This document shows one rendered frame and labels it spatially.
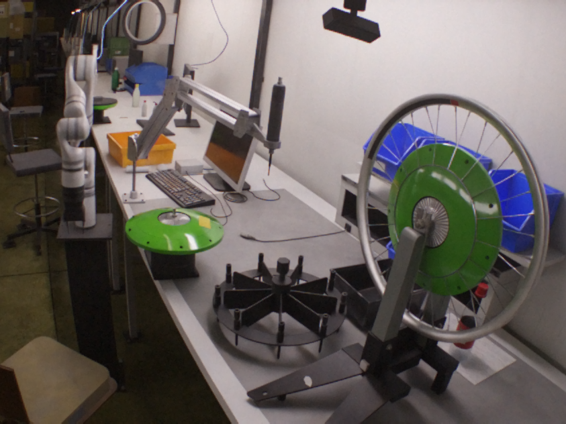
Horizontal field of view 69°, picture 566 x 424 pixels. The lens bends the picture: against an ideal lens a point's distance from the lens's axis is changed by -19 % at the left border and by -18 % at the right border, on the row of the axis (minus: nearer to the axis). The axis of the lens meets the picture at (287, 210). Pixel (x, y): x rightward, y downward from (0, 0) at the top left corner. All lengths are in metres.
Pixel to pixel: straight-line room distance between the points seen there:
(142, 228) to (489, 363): 1.08
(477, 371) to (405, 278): 0.48
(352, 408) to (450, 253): 0.38
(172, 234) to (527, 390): 1.10
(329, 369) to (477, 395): 0.41
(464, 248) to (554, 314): 0.66
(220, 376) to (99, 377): 0.55
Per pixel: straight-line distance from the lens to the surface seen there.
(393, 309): 0.99
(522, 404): 1.30
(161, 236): 1.40
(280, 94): 1.37
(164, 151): 2.56
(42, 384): 1.58
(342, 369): 1.10
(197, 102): 1.65
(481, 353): 1.42
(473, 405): 1.23
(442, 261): 0.97
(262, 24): 2.92
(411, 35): 1.89
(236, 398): 1.10
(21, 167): 3.50
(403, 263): 0.96
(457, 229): 0.93
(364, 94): 2.10
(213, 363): 1.18
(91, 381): 1.57
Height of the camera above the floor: 1.69
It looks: 22 degrees down
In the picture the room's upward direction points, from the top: 7 degrees clockwise
